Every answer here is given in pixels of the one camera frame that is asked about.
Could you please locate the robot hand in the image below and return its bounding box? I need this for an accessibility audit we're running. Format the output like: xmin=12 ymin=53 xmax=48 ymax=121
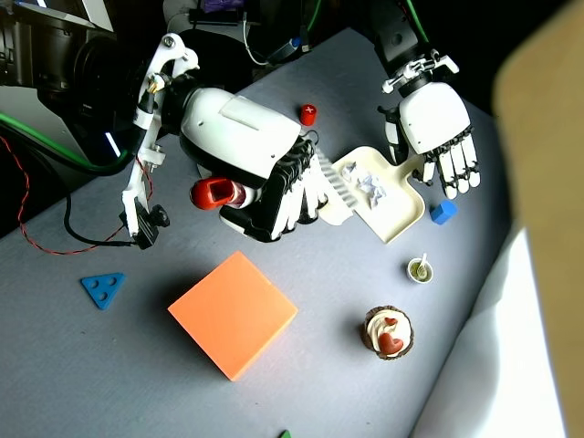
xmin=377 ymin=80 xmax=482 ymax=201
xmin=180 ymin=85 xmax=330 ymax=244

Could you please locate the cream plastic dustpan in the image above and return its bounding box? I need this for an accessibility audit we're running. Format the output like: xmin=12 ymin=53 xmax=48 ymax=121
xmin=330 ymin=145 xmax=426 ymax=245

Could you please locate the cream brush with red-tipped handle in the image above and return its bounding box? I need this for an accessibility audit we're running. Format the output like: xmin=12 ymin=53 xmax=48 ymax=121
xmin=190 ymin=146 xmax=361 ymax=228

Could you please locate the black chair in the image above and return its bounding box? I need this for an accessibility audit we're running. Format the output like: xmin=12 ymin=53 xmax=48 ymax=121
xmin=163 ymin=8 xmax=284 ymax=92

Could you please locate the grey and blue connector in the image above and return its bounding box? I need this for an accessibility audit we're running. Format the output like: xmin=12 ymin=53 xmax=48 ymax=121
xmin=268 ymin=36 xmax=305 ymax=63

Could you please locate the blue block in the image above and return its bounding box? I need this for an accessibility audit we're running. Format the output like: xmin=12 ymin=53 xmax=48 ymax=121
xmin=430 ymin=199 xmax=459 ymax=226

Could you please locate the tan board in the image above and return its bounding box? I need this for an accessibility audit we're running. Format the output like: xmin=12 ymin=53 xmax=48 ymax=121
xmin=495 ymin=0 xmax=584 ymax=438

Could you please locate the small cup with green filling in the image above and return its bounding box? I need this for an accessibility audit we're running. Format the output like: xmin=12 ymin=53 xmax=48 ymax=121
xmin=406 ymin=253 xmax=434 ymax=284

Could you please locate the orange square block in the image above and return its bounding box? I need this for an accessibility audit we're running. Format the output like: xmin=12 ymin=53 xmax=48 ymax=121
xmin=167 ymin=250 xmax=299 ymax=382

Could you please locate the blue triangle with three holes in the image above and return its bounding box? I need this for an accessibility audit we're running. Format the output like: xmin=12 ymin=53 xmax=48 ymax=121
xmin=80 ymin=272 xmax=126 ymax=311

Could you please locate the toy cupcake with red hearts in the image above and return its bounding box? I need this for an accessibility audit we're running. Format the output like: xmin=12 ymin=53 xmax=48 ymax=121
xmin=362 ymin=305 xmax=415 ymax=361

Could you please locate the grey table cloth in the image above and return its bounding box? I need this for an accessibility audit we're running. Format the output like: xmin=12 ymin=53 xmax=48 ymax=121
xmin=0 ymin=26 xmax=521 ymax=438

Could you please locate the white cable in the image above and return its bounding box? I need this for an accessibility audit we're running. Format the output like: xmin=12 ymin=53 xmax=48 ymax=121
xmin=241 ymin=13 xmax=275 ymax=68

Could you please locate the thin green cable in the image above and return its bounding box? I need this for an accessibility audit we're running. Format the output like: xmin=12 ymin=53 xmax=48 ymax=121
xmin=403 ymin=0 xmax=430 ymax=45

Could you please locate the white post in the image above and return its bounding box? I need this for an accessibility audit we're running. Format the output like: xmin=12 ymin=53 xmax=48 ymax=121
xmin=81 ymin=0 xmax=115 ymax=33

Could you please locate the black cable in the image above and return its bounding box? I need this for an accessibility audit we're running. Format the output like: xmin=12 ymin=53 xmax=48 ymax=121
xmin=63 ymin=191 xmax=138 ymax=247

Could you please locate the thick green cable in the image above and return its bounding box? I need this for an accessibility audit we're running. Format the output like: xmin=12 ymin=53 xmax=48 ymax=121
xmin=0 ymin=111 xmax=133 ymax=174

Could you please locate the thin red wire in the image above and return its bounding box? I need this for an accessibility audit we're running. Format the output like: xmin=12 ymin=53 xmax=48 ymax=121
xmin=0 ymin=134 xmax=154 ymax=256

